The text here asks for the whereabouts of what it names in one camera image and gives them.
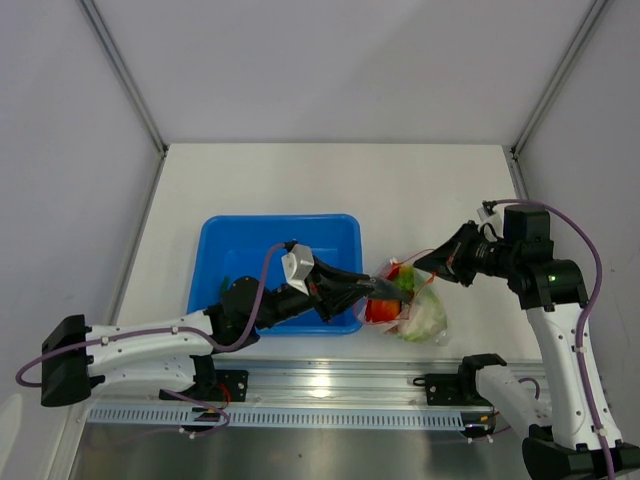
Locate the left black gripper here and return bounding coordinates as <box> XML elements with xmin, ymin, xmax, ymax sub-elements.
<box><xmin>252</xmin><ymin>255</ymin><xmax>373</xmax><ymax>332</ymax></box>

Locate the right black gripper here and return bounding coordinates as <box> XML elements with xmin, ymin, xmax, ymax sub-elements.
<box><xmin>413</xmin><ymin>220</ymin><xmax>519</xmax><ymax>287</ymax></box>

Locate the green grape bunch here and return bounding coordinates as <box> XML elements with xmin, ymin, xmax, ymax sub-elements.
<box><xmin>393</xmin><ymin>266</ymin><xmax>415</xmax><ymax>292</ymax></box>

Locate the red orange mango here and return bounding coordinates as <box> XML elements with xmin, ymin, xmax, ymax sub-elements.
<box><xmin>365</xmin><ymin>300</ymin><xmax>402</xmax><ymax>323</ymax></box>

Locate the clear zip top bag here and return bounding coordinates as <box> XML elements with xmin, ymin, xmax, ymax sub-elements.
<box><xmin>351</xmin><ymin>249</ymin><xmax>450</xmax><ymax>347</ymax></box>

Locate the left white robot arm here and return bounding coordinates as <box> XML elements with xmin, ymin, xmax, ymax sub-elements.
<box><xmin>34</xmin><ymin>258</ymin><xmax>379</xmax><ymax>408</ymax></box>

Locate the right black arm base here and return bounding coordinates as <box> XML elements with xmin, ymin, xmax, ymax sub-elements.
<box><xmin>412</xmin><ymin>373</ymin><xmax>492</xmax><ymax>407</ymax></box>

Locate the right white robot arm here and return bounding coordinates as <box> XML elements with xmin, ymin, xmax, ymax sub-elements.
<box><xmin>413</xmin><ymin>199</ymin><xmax>639</xmax><ymax>479</ymax></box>

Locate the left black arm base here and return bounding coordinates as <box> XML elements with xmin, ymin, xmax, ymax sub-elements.
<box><xmin>159</xmin><ymin>369</ymin><xmax>249</xmax><ymax>402</ymax></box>

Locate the blue plastic bin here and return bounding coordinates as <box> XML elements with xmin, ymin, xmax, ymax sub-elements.
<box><xmin>187</xmin><ymin>214</ymin><xmax>362</xmax><ymax>343</ymax></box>

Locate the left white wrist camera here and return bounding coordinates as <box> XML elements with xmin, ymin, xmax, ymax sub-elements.
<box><xmin>281</xmin><ymin>243</ymin><xmax>315</xmax><ymax>295</ymax></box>

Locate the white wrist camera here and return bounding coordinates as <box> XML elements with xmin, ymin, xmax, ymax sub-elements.
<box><xmin>476</xmin><ymin>201</ymin><xmax>503</xmax><ymax>227</ymax></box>
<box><xmin>281</xmin><ymin>243</ymin><xmax>315</xmax><ymax>295</ymax></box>

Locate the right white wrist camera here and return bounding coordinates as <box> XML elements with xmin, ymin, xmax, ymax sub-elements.
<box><xmin>476</xmin><ymin>201</ymin><xmax>503</xmax><ymax>227</ymax></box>

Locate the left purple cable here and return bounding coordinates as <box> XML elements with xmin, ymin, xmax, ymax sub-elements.
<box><xmin>14</xmin><ymin>239</ymin><xmax>296</xmax><ymax>441</ymax></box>

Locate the purple cable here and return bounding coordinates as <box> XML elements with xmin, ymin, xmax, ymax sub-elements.
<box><xmin>482</xmin><ymin>198</ymin><xmax>619</xmax><ymax>480</ymax></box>
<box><xmin>14</xmin><ymin>239</ymin><xmax>296</xmax><ymax>441</ymax></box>

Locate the aluminium mounting rail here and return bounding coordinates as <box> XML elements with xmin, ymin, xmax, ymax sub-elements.
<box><xmin>89</xmin><ymin>357</ymin><xmax>551</xmax><ymax>411</ymax></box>

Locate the right aluminium frame post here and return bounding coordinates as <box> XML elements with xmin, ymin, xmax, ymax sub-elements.
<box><xmin>509</xmin><ymin>0</ymin><xmax>614</xmax><ymax>156</ymax></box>

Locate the aluminium frame post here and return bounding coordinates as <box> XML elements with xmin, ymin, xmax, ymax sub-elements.
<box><xmin>509</xmin><ymin>0</ymin><xmax>614</xmax><ymax>156</ymax></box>
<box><xmin>76</xmin><ymin>0</ymin><xmax>168</xmax><ymax>157</ymax></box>

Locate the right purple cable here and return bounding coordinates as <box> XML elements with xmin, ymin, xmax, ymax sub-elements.
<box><xmin>482</xmin><ymin>198</ymin><xmax>619</xmax><ymax>480</ymax></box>

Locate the white slotted cable duct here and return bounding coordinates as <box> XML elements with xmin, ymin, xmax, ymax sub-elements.
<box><xmin>87</xmin><ymin>404</ymin><xmax>465</xmax><ymax>431</ymax></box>

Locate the left aluminium frame post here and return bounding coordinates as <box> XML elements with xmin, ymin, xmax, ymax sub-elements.
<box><xmin>76</xmin><ymin>0</ymin><xmax>168</xmax><ymax>157</ymax></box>

